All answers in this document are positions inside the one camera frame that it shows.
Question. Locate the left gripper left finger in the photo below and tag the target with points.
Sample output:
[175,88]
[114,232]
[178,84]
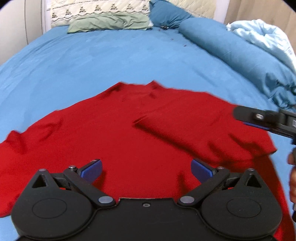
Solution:
[82,179]

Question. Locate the person's right hand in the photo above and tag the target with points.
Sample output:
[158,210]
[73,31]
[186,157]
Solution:
[292,181]

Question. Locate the blue bed sheet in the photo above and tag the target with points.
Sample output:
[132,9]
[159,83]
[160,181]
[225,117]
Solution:
[59,70]

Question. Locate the blue rolled duvet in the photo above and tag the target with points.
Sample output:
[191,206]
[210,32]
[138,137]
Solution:
[269,75]

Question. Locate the light blue blanket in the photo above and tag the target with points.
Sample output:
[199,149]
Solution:
[268,37]

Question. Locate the cream quilted headboard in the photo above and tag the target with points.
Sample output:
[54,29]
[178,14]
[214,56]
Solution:
[64,12]

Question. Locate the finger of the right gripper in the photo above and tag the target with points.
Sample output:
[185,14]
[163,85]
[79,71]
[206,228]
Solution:
[264,119]

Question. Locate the red knit sweater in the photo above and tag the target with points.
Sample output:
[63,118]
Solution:
[146,137]

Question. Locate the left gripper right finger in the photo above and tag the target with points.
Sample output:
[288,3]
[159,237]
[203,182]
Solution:
[211,180]

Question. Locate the dark blue pillow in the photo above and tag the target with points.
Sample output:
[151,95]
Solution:
[166,15]

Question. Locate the green pillow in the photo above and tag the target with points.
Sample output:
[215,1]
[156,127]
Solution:
[110,21]

